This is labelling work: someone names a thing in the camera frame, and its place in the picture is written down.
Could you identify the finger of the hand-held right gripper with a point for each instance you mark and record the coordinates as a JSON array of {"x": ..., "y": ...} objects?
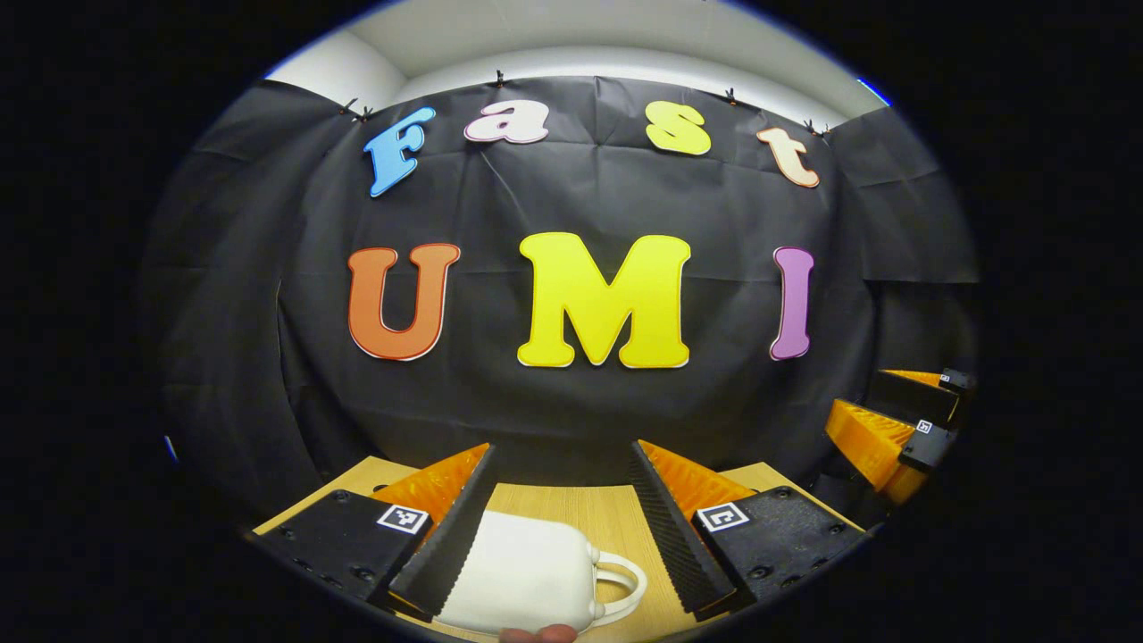
[
  {"x": 929, "y": 445},
  {"x": 911, "y": 397}
]

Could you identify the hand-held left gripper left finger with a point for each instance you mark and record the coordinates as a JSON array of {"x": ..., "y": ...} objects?
[{"x": 455, "y": 536}]

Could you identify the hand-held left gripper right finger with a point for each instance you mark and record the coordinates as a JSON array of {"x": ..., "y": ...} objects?
[{"x": 674, "y": 536}]

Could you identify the white suitcase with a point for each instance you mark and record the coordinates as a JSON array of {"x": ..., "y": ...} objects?
[{"x": 527, "y": 572}]

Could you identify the black backdrop cloth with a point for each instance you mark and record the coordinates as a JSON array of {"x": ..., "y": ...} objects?
[{"x": 571, "y": 411}]

